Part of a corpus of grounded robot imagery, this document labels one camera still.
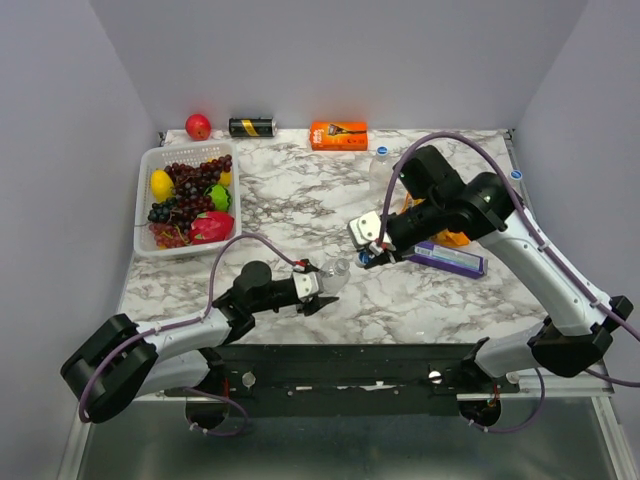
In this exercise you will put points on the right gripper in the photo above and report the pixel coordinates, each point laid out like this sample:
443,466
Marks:
385,257

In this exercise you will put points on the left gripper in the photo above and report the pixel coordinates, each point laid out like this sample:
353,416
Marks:
315,305

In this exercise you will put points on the clear bottle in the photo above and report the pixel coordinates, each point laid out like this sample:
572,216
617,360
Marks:
334,275
380,172

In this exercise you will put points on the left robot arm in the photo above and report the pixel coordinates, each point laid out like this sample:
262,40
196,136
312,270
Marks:
122,359

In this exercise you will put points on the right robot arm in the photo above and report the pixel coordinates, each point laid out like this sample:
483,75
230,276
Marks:
581,318

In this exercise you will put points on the purple toothpaste box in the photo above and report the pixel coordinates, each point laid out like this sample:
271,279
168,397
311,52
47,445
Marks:
449,260

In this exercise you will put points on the orange snack bag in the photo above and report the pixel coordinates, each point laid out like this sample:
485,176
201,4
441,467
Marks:
445,238

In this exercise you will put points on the red dragon fruit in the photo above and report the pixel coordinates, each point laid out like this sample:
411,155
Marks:
211,227

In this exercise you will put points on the orange razor box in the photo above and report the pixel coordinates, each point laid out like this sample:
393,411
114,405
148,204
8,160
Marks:
339,136

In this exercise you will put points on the green toy fruit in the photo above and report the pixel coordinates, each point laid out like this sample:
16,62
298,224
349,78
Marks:
220,197

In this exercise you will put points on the yellow fruit behind grapes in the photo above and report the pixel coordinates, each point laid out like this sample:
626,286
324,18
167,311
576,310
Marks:
225,178

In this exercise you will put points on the light red grapes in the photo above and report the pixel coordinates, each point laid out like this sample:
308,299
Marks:
168,236

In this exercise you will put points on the red grape bunch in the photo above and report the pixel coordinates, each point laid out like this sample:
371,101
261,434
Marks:
190,184

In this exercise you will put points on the dark blue grapes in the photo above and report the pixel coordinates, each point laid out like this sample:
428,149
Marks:
161,212

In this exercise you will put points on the yellow lemon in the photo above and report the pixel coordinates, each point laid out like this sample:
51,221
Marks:
162,186

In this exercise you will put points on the black gold can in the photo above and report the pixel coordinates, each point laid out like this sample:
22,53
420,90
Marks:
252,127

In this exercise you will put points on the red apple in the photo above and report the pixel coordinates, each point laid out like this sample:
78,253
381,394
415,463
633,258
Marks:
198,127

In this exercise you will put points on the white plastic basket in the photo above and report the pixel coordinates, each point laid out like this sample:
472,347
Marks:
191,154

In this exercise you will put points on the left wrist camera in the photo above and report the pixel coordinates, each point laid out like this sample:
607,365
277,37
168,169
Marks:
307,285

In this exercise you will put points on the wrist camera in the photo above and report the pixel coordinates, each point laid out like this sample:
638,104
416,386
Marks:
307,285
364,230

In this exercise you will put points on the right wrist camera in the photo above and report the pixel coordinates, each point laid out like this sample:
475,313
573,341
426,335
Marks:
364,230

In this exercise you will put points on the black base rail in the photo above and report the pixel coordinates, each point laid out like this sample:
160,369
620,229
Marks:
346,380

